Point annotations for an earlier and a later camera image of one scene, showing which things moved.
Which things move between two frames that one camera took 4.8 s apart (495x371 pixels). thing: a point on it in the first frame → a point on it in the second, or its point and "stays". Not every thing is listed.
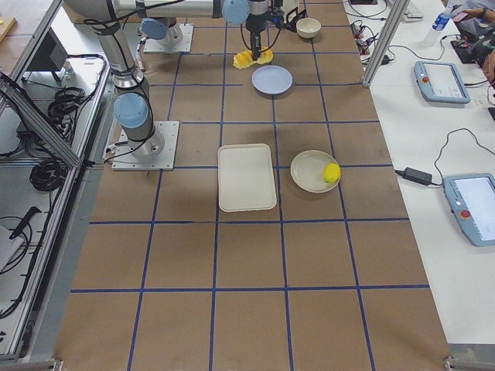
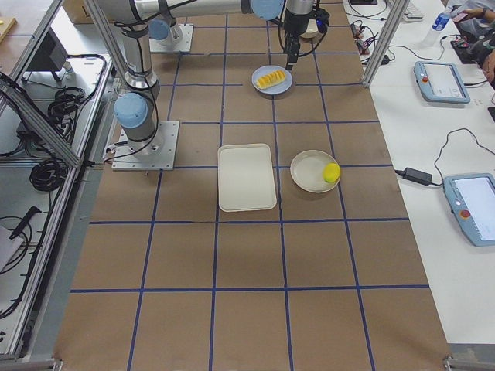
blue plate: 272,79 stays
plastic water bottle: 442,19 stays
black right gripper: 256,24 → 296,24
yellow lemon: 331,172 stays
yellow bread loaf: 244,59 → 271,79
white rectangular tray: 246,178 stays
